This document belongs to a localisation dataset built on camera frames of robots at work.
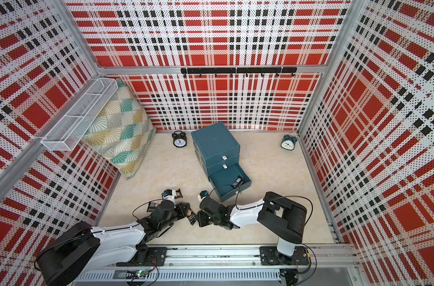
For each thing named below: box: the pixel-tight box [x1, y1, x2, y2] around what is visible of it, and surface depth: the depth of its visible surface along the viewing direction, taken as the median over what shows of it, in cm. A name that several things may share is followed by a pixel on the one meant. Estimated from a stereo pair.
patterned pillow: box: [81, 78, 157, 180], surface depth 90 cm
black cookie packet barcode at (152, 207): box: [147, 201, 158, 212], surface depth 88 cm
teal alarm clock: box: [280, 134, 298, 151], surface depth 110 cm
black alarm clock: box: [171, 129, 188, 148], surface depth 111 cm
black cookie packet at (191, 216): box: [186, 208, 197, 226], surface depth 85 cm
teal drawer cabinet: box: [190, 122, 252, 202], surface depth 92 cm
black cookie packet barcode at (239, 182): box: [231, 176, 247, 189], surface depth 97 cm
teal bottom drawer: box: [208, 163, 252, 203], surface depth 97 cm
